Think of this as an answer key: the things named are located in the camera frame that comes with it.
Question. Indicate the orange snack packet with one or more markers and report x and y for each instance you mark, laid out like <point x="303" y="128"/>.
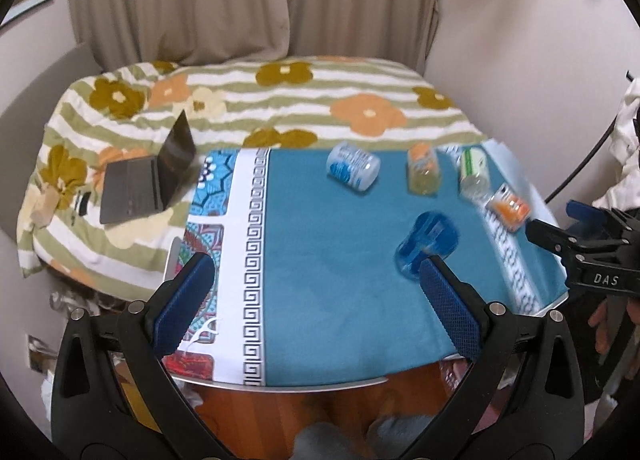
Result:
<point x="511" y="210"/>

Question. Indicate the small black remote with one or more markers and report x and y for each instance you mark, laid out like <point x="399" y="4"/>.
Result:
<point x="82" y="203"/>

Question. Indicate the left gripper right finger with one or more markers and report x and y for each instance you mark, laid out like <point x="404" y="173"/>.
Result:
<point x="521" y="397"/>

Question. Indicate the pale blue labelled cup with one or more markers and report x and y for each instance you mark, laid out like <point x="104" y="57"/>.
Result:
<point x="353" y="166"/>

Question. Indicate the blue patterned tablecloth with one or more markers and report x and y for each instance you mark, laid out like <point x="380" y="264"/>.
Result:
<point x="307" y="291"/>

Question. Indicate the green white labelled cup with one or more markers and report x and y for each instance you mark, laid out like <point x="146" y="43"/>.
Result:
<point x="474" y="177"/>

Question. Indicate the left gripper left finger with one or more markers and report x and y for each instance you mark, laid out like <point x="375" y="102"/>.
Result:
<point x="90" y="417"/>

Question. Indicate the dark grey laptop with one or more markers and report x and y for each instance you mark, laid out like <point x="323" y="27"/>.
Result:
<point x="143" y="186"/>

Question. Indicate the person's right hand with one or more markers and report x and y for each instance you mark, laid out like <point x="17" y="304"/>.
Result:
<point x="599" y="321"/>

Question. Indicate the black floor lamp pole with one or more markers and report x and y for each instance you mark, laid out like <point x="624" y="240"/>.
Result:
<point x="608" y="176"/>

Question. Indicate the floral striped bed quilt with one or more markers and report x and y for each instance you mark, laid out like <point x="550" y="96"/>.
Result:
<point x="312" y="102"/>

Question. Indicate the orange labelled clear cup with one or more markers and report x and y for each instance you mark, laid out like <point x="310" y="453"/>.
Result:
<point x="423" y="170"/>

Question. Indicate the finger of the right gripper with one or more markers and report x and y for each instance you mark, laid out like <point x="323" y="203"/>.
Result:
<point x="600" y="226"/>
<point x="551" y="238"/>

